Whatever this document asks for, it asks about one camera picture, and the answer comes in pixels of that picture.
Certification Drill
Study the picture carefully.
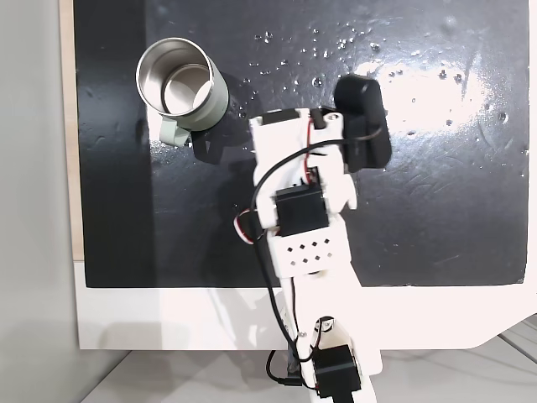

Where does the pale green steel cup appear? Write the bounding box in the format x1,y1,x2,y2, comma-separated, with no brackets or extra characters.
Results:
134,37,231,149

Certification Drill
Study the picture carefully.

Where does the black table mat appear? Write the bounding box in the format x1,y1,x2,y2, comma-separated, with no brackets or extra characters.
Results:
72,0,531,290

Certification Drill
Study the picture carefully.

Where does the black oval camera box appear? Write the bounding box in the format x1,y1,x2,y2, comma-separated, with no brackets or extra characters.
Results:
333,74,394,173

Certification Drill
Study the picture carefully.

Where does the red and white servo cable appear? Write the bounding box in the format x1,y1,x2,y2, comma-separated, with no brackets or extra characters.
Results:
232,208,258,245

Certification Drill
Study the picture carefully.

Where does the black camera cable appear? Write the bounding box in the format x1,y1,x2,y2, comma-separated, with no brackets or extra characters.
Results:
248,125,381,390

